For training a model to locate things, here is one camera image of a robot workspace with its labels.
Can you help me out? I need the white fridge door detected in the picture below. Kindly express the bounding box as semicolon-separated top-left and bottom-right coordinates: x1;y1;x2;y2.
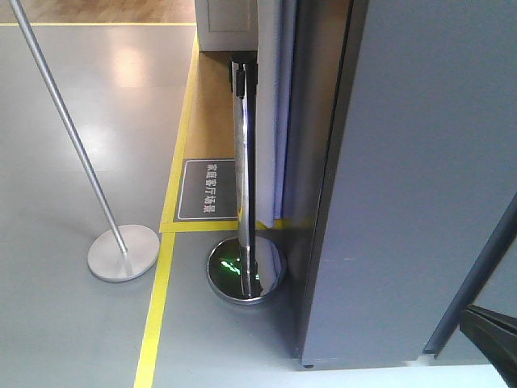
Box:
301;1;516;369

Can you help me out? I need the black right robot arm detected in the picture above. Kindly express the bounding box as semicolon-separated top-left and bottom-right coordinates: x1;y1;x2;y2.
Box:
460;305;516;387

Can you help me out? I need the white panel behind fridge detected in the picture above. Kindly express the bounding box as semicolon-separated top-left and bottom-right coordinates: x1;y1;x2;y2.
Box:
255;1;297;228

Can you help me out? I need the dark floor sign label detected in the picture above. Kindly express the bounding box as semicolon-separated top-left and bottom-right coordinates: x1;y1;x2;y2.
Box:
174;158;237;221

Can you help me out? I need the polished chrome stanchion post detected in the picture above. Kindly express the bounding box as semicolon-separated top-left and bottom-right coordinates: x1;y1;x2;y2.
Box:
207;52;287;306

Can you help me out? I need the steel stanchion post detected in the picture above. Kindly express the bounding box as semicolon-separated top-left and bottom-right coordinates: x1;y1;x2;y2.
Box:
10;1;160;283

